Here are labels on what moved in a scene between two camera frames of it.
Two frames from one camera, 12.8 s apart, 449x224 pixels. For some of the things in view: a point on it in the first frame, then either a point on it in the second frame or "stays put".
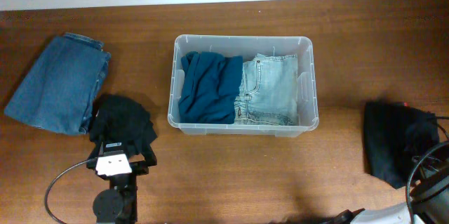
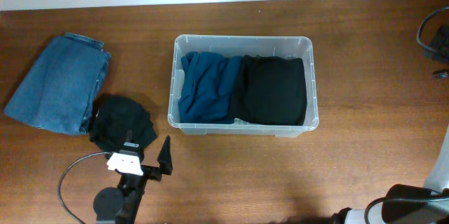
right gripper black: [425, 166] → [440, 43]
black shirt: [395, 133] → [271, 90]
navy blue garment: [210, 86] stays put
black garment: [117, 119] stays put
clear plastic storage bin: [243, 46] stays put
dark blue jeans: [59, 93] stays put
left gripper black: [140, 168] → [155, 173]
